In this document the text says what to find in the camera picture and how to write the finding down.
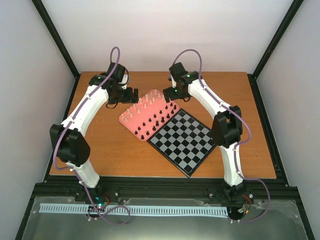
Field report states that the black aluminium frame base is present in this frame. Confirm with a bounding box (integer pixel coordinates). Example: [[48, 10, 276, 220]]
[[31, 176, 302, 207]]

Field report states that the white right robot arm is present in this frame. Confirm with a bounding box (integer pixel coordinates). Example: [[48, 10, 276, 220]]
[[163, 62, 245, 203]]

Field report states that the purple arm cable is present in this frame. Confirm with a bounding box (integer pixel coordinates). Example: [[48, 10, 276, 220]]
[[52, 46, 131, 225], [173, 48, 271, 224]]

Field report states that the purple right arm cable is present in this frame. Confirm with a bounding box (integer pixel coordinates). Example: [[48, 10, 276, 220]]
[[173, 48, 271, 224]]

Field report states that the light blue cable duct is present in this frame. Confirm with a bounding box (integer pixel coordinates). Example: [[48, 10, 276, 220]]
[[38, 203, 228, 218]]

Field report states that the black and white chessboard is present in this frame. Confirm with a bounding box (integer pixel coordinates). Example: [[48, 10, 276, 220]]
[[147, 108, 217, 178]]

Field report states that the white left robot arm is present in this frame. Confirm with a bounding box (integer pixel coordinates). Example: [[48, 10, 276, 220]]
[[49, 62, 138, 202]]

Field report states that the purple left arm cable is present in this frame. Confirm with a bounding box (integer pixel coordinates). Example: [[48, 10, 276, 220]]
[[52, 46, 131, 225]]

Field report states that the pink plastic tray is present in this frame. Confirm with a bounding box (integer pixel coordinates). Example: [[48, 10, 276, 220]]
[[118, 89, 180, 141]]

